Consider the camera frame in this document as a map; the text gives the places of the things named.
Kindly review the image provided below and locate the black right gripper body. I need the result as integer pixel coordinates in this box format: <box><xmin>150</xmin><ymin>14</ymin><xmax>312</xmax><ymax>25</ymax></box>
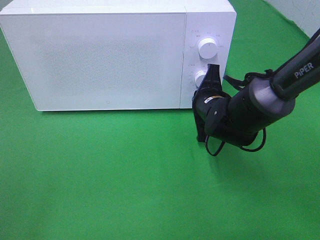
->
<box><xmin>192</xmin><ymin>85</ymin><xmax>231</xmax><ymax>143</ymax></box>

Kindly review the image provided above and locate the white timer knob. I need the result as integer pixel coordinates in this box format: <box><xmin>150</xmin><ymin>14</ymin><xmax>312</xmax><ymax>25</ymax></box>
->
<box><xmin>194</xmin><ymin>70</ymin><xmax>207</xmax><ymax>88</ymax></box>

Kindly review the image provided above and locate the white microwave oven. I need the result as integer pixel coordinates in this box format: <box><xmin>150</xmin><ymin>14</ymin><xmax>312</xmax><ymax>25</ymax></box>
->
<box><xmin>0</xmin><ymin>0</ymin><xmax>237</xmax><ymax>109</ymax></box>

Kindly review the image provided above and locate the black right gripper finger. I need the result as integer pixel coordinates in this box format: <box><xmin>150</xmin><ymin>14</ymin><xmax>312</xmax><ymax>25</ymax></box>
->
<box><xmin>199</xmin><ymin>63</ymin><xmax>222</xmax><ymax>88</ymax></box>

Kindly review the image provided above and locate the white upper power knob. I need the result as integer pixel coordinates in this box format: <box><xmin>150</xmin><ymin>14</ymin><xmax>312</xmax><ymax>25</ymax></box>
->
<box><xmin>197</xmin><ymin>37</ymin><xmax>218</xmax><ymax>59</ymax></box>

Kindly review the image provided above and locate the black camera cable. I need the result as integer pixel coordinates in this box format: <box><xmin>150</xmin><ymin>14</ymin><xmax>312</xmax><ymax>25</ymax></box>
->
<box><xmin>204</xmin><ymin>73</ymin><xmax>268</xmax><ymax>158</ymax></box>

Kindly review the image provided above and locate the white microwave door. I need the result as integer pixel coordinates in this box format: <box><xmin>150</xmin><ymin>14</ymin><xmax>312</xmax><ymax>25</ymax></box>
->
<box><xmin>0</xmin><ymin>13</ymin><xmax>186</xmax><ymax>111</ymax></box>

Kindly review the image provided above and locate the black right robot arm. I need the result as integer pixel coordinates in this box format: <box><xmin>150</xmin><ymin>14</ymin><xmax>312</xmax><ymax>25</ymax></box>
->
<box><xmin>192</xmin><ymin>31</ymin><xmax>320</xmax><ymax>148</ymax></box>

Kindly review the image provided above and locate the green tablecloth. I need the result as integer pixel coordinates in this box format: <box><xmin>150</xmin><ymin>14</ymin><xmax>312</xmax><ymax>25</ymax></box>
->
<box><xmin>0</xmin><ymin>39</ymin><xmax>320</xmax><ymax>240</ymax></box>

